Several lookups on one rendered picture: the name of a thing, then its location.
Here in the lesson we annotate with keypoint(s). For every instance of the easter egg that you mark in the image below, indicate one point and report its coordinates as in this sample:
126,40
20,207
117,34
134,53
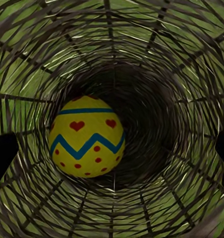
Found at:
86,139

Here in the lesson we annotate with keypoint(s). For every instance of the wicker basket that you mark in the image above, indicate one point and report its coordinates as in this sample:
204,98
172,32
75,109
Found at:
155,65

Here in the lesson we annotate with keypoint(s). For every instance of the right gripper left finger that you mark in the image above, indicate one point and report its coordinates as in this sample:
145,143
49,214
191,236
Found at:
8,151

